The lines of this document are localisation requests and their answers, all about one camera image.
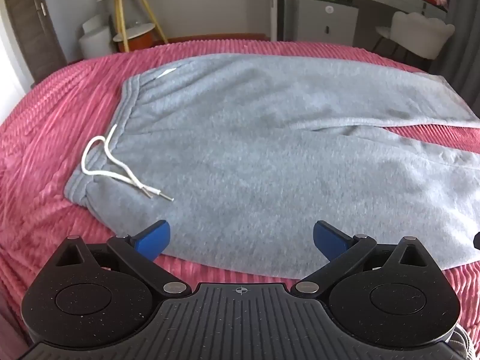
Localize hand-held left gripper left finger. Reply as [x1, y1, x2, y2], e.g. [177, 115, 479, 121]
[52, 220, 192, 297]

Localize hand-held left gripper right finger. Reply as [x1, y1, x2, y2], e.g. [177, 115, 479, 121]
[294, 220, 428, 297]

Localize grey pants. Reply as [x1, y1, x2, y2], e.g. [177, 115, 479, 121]
[64, 53, 480, 276]

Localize pink ribbed blanket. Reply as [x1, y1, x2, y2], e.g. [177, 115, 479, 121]
[0, 39, 480, 360]

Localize grey curtain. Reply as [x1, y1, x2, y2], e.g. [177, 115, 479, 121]
[427, 0, 480, 121]

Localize orange round box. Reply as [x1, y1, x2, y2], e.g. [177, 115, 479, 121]
[118, 32, 154, 52]

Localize white round stool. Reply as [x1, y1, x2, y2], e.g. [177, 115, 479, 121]
[79, 15, 115, 61]

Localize grey white cabinet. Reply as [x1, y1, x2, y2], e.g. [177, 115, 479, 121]
[292, 0, 361, 47]

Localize white shell-back chair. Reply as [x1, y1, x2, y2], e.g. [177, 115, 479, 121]
[373, 10, 456, 70]

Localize yellow-legged tiered side table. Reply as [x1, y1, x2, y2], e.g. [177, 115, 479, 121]
[97, 0, 169, 53]

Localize dark wooden door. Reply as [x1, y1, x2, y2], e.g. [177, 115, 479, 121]
[0, 0, 68, 83]

